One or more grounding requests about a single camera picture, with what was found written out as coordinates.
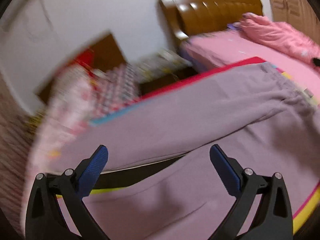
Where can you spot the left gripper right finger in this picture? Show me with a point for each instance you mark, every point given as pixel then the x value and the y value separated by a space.
pixel 273 218

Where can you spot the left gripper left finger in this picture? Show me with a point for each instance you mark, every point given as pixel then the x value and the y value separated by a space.
pixel 44 219

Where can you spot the lilac sweatpants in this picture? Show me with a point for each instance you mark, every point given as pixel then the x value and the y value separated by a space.
pixel 190 134

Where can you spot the rainbow striped bed sheet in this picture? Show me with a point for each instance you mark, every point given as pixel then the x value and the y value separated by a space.
pixel 175 84

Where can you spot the brown patterned curtain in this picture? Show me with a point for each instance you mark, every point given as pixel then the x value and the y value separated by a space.
pixel 15 152

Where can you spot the floral pink white blanket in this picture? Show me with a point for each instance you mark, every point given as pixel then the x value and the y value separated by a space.
pixel 67 113

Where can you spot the plaid red white pillow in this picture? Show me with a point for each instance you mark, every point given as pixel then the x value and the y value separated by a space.
pixel 115 90

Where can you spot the dark brown wooden headboard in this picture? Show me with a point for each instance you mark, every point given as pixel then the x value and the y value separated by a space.
pixel 107 55

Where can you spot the pink bed sheet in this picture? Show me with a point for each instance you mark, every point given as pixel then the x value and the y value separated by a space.
pixel 222 48

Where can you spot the pink quilt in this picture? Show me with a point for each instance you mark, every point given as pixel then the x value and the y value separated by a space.
pixel 280 36

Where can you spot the cluttered nightstand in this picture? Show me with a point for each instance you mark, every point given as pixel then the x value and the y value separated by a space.
pixel 161 69

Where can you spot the light wooden wardrobe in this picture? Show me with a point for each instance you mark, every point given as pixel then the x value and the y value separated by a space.
pixel 299 14

